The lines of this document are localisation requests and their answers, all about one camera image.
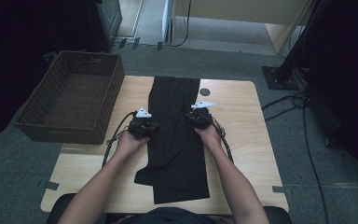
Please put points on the light wooden desk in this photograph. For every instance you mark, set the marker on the light wooden desk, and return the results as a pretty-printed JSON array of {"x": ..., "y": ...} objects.
[{"x": 245, "y": 12}]

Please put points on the black metal stand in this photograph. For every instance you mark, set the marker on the black metal stand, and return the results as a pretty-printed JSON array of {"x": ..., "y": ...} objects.
[{"x": 279, "y": 77}]

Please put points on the dark cabinet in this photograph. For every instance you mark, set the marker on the dark cabinet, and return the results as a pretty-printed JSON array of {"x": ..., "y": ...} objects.
[{"x": 105, "y": 25}]

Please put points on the person's right hand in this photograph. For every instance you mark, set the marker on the person's right hand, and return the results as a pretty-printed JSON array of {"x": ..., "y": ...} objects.
[{"x": 209, "y": 138}]

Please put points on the white panel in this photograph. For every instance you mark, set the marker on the white panel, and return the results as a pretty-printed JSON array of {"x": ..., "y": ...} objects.
[{"x": 167, "y": 18}]

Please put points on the dark floor tape piece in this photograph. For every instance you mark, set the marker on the dark floor tape piece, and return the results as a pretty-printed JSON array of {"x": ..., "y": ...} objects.
[
  {"x": 159, "y": 46},
  {"x": 136, "y": 43},
  {"x": 122, "y": 43}
]

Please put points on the person's left hand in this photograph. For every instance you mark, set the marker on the person's left hand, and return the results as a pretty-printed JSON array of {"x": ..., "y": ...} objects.
[{"x": 130, "y": 144}]

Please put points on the grey floor tape strip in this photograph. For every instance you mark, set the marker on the grey floor tape strip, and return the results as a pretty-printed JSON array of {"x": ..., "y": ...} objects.
[{"x": 281, "y": 189}]

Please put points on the black chair armrest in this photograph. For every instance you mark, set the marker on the black chair armrest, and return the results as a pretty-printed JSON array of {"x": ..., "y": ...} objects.
[
  {"x": 278, "y": 216},
  {"x": 59, "y": 210}
]

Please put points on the dark curtain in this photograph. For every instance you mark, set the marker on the dark curtain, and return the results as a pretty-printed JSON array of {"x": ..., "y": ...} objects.
[
  {"x": 348, "y": 77},
  {"x": 12, "y": 46}
]

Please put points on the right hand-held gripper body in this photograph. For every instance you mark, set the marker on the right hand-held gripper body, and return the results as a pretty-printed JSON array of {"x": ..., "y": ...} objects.
[{"x": 202, "y": 119}]

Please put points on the brown wicker basket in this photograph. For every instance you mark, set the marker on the brown wicker basket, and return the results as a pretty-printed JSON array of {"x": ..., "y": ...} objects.
[{"x": 74, "y": 102}]

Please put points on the black pants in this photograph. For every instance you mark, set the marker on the black pants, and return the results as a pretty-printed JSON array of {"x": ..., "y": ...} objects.
[{"x": 174, "y": 149}]

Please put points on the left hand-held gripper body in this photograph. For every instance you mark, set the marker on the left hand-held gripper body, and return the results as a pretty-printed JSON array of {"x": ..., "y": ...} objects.
[{"x": 140, "y": 127}]

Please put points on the round dark table grommet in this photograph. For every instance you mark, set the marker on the round dark table grommet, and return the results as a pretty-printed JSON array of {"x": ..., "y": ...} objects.
[{"x": 204, "y": 92}]

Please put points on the person's dark shirt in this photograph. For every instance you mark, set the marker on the person's dark shirt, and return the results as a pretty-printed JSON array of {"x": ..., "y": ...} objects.
[{"x": 171, "y": 216}]

